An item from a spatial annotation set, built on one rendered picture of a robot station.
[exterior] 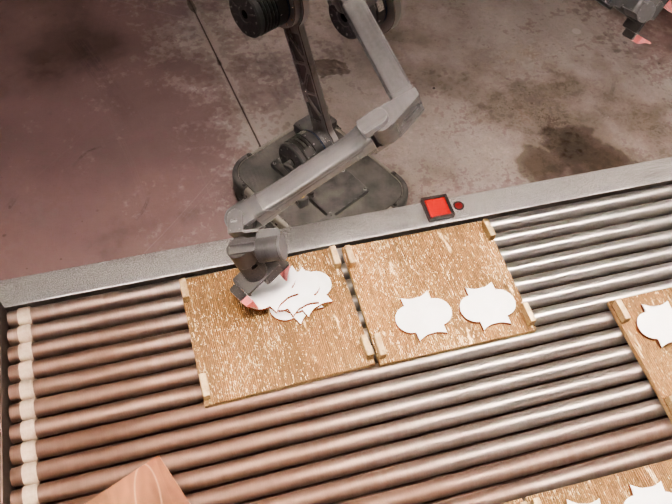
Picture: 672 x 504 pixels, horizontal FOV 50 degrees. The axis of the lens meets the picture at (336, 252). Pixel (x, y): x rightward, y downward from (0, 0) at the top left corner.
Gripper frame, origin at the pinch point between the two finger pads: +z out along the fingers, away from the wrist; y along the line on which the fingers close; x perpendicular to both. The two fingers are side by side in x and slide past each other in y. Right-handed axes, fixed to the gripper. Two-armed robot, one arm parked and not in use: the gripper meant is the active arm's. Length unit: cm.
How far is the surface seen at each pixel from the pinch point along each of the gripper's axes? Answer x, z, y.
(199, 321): 8.8, 0.6, -16.8
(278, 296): -0.7, 2.9, 0.9
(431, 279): -18.4, 19.9, 32.9
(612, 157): 27, 145, 177
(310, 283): -2.1, 6.5, 9.2
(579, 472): -73, 31, 20
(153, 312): 19.6, -1.1, -23.2
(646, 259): -49, 42, 80
